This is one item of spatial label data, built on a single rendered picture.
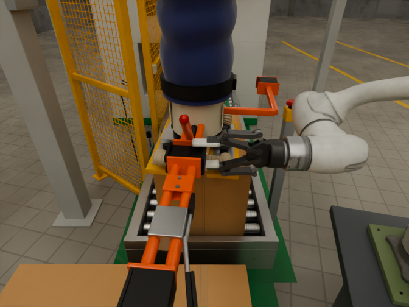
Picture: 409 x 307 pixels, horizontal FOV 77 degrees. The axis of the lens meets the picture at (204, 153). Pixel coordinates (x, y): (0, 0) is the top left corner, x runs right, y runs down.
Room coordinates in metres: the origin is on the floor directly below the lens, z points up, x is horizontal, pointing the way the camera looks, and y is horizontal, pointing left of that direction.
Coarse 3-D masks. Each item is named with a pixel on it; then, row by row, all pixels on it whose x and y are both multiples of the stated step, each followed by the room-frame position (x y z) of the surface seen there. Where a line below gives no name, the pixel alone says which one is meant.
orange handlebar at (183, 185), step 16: (272, 96) 0.92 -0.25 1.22; (224, 112) 0.82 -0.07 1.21; (240, 112) 0.81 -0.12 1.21; (256, 112) 0.81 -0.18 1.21; (272, 112) 0.80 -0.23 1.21; (176, 176) 0.46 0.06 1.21; (192, 176) 0.46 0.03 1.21; (176, 192) 0.43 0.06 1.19; (192, 192) 0.43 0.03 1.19; (176, 240) 0.29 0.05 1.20; (144, 256) 0.26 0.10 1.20; (176, 256) 0.26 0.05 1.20; (176, 272) 0.24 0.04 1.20
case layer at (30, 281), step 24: (24, 264) 0.69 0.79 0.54; (48, 264) 0.69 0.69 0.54; (72, 264) 0.69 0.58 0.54; (96, 264) 0.69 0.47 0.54; (120, 264) 0.69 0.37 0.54; (192, 264) 0.69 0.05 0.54; (216, 264) 0.69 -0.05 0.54; (24, 288) 0.58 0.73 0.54; (48, 288) 0.58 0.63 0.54; (72, 288) 0.58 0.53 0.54; (96, 288) 0.58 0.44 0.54; (120, 288) 0.58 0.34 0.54; (216, 288) 0.58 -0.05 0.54; (240, 288) 0.58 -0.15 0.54
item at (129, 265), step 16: (128, 272) 0.22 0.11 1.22; (144, 272) 0.22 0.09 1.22; (160, 272) 0.22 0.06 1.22; (128, 288) 0.20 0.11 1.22; (144, 288) 0.20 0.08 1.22; (160, 288) 0.20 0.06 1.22; (176, 288) 0.23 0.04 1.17; (128, 304) 0.18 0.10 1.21; (144, 304) 0.18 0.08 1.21; (160, 304) 0.18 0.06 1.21
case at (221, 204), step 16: (240, 128) 1.20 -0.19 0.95; (160, 176) 0.84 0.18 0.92; (240, 176) 0.83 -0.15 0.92; (160, 192) 0.84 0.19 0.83; (208, 192) 0.83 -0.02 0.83; (224, 192) 0.83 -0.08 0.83; (240, 192) 0.83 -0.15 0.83; (208, 208) 0.83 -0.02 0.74; (224, 208) 0.83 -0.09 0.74; (240, 208) 0.83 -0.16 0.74; (192, 224) 0.83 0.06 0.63; (208, 224) 0.83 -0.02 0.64; (224, 224) 0.83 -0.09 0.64; (240, 224) 0.83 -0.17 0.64
